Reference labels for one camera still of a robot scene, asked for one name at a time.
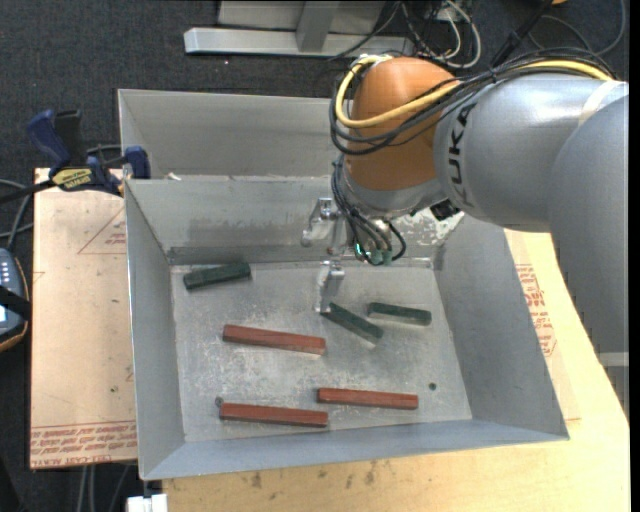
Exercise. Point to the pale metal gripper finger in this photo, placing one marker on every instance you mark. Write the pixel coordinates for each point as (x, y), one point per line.
(330, 287)
(315, 227)

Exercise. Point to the red-brown flat block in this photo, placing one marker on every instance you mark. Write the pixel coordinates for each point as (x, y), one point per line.
(274, 340)
(367, 398)
(274, 415)

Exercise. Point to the dark green flat block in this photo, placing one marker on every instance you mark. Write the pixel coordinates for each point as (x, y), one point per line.
(400, 314)
(355, 322)
(217, 275)

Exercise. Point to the brown cardboard board, red print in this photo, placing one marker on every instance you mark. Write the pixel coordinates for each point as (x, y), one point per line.
(75, 325)

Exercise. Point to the grey metal bin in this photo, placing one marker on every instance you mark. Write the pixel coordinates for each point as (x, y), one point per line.
(300, 370)

